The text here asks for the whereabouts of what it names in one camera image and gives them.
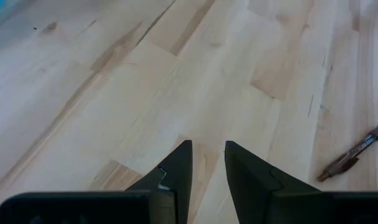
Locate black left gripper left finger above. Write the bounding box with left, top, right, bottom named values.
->
left=126, top=139, right=194, bottom=224

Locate brown pen with metal band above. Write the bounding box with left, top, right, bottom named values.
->
left=316, top=121, right=378, bottom=183

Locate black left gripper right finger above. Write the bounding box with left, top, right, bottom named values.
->
left=224, top=140, right=321, bottom=224

